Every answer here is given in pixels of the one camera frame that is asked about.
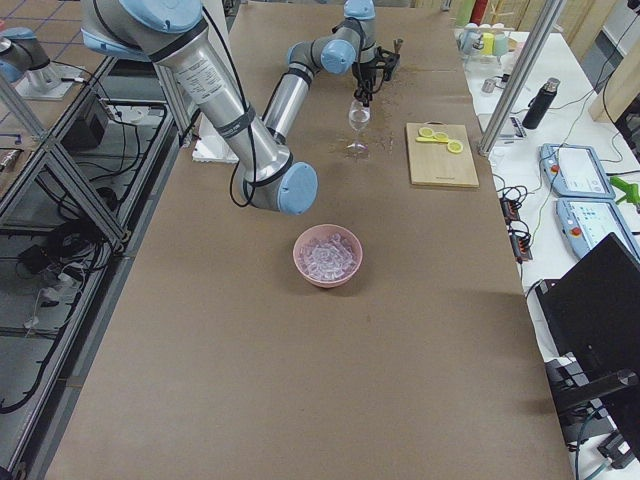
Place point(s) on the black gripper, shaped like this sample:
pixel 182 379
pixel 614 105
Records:
pixel 363 73

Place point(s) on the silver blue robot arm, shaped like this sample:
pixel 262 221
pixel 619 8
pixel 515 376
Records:
pixel 22 56
pixel 174 35

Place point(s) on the clear wine glass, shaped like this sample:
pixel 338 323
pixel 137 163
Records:
pixel 358 117

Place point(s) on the pink bowl of ice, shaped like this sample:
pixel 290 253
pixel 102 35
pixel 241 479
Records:
pixel 327 255

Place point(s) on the yellow plastic knife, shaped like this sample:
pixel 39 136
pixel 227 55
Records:
pixel 421 139

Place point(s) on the wooden cutting board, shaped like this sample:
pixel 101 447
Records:
pixel 431 164

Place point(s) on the light blue cup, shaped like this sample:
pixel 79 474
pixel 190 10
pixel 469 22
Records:
pixel 470 42

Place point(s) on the small steel cup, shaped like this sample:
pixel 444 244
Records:
pixel 489 85

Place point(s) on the yellow cup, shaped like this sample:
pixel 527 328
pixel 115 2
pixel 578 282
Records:
pixel 487 43

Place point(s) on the black insulated bottle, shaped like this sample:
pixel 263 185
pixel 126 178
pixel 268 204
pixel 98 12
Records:
pixel 540 104

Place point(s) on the blue teach pendant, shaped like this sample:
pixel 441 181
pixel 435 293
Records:
pixel 586 221
pixel 575 171

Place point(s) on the black laptop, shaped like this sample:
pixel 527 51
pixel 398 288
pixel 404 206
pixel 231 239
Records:
pixel 592 312

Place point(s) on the aluminium frame post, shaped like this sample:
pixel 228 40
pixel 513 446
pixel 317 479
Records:
pixel 523 66

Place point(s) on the green handled grabber tool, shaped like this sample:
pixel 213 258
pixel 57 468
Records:
pixel 631 191

